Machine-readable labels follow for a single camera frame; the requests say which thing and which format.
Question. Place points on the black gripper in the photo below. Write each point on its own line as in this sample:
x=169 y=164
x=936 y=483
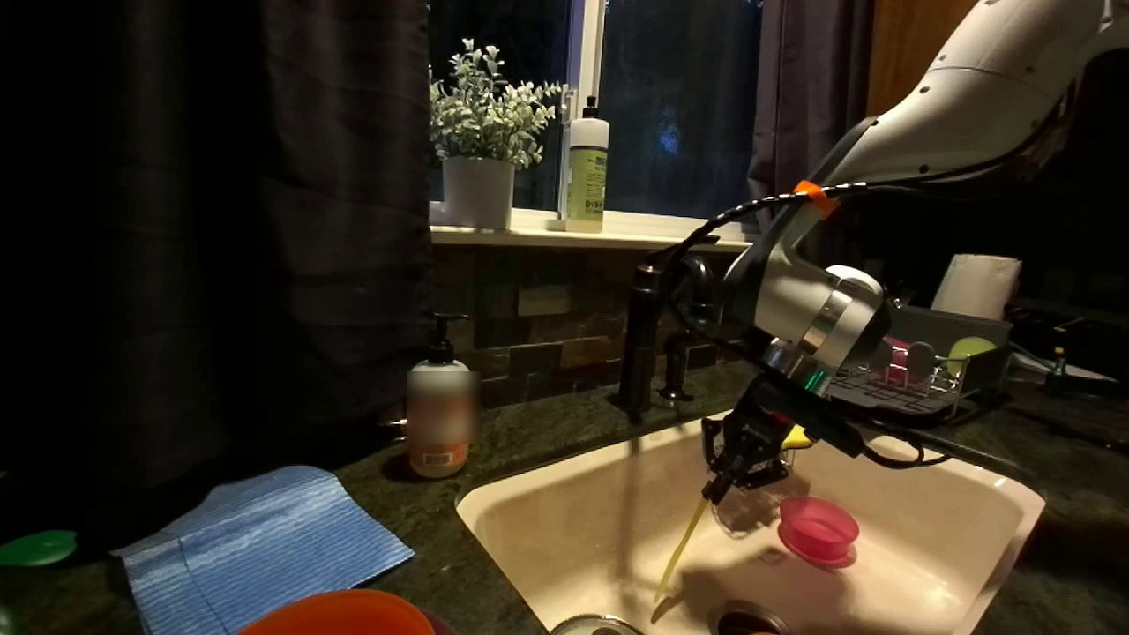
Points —
x=760 y=427

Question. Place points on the yellow plastic knife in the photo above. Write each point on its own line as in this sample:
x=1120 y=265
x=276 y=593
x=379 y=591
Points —
x=680 y=559

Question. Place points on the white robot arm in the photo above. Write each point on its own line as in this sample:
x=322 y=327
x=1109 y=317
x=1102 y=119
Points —
x=939 y=130

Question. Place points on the metal sink drain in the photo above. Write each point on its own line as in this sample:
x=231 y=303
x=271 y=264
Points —
x=750 y=621

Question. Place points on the yellow sponge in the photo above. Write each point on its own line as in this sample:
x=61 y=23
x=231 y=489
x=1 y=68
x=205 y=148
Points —
x=797 y=439

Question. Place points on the pink plate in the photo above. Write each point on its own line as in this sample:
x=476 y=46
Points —
x=816 y=531

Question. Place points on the cream sink basin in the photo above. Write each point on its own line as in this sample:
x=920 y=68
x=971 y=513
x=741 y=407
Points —
x=587 y=518

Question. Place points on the black kitchen faucet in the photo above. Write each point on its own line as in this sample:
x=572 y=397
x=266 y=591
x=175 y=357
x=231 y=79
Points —
x=642 y=340

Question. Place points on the round metal sink stopper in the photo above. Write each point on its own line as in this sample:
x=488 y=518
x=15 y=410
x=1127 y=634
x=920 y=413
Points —
x=594 y=626

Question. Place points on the orange label soap bottle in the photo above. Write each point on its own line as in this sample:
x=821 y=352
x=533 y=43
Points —
x=439 y=407

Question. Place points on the green dish soap bottle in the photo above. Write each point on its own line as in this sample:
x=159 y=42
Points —
x=585 y=164

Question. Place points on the orange bowl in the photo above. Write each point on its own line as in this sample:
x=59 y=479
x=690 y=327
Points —
x=339 y=614

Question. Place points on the potted plant white pot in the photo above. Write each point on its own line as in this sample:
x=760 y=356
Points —
x=482 y=130

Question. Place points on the blue dish cloth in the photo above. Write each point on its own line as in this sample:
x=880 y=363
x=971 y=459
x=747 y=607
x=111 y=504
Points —
x=259 y=541

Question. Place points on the dark curtain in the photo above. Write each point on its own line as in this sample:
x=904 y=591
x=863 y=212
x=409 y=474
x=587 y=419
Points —
x=214 y=235

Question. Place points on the green round lid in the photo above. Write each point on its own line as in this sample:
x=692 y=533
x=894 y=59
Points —
x=35 y=550

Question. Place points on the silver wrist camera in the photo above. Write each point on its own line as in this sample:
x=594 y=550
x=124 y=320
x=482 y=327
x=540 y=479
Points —
x=813 y=373

